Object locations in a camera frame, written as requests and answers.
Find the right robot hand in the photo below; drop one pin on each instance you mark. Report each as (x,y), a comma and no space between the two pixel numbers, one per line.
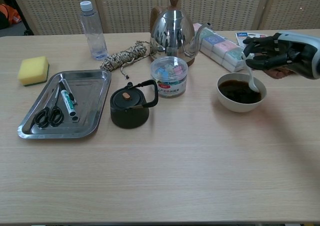
(300,51)

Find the white plastic spoon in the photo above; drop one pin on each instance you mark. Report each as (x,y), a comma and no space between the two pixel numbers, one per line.
(250,73)

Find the white bowl of dark liquid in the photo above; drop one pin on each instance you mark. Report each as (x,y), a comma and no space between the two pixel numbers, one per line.
(237,106)

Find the brown cloth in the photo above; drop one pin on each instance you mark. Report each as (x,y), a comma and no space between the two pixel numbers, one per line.
(277,73)

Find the blister pack of hooks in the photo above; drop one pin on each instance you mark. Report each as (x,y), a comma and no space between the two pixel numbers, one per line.
(241,36)

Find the pack of pastel tissue packets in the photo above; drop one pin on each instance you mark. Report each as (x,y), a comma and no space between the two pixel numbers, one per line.
(220,48)

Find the stainless steel gooseneck kettle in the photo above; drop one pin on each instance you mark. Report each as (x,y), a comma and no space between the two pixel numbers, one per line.
(172,31)

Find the clear jar of coloured clips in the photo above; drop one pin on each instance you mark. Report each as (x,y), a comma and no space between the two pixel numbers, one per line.
(170,86)

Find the woven folding screen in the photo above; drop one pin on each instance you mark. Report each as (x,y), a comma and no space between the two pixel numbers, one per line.
(125,8)

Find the small black teapot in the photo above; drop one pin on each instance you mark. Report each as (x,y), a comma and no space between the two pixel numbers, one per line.
(127,116)

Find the clear plastic bottle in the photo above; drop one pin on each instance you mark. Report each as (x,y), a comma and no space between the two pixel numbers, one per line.
(93,36)

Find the stainless steel tray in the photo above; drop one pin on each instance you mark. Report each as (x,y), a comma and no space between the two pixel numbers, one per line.
(87,106)

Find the thin metal pen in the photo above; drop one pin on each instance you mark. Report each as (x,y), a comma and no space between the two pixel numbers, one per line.
(72,97)

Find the white and green marker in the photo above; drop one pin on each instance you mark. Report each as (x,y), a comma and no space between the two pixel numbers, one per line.
(67,99)

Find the yellow sponge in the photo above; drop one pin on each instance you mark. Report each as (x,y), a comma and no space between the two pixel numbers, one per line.
(32,69)

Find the black tripod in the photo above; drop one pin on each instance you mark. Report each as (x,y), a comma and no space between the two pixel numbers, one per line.
(28,32)

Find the orange and black bag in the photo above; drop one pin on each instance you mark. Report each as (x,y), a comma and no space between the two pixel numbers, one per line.
(11,13)

